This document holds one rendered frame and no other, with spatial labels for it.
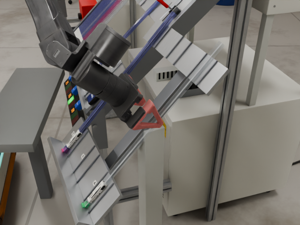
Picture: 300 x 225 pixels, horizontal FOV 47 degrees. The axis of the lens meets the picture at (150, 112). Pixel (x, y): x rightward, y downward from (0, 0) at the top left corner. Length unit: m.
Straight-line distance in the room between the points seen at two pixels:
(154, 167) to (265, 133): 0.71
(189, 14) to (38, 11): 0.54
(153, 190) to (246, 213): 0.86
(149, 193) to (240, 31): 0.60
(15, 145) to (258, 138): 1.00
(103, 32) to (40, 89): 1.00
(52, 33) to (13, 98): 0.91
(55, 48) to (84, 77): 0.08
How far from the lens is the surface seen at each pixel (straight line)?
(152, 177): 1.03
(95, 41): 0.67
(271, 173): 1.81
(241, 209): 1.86
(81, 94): 1.28
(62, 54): 0.67
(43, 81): 1.68
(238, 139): 1.52
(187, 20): 1.13
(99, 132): 1.19
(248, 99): 1.44
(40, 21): 0.74
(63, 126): 2.38
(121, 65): 1.22
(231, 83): 1.27
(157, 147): 0.96
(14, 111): 1.50
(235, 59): 1.23
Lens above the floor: 1.39
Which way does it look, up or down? 35 degrees down
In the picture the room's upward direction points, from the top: straight up
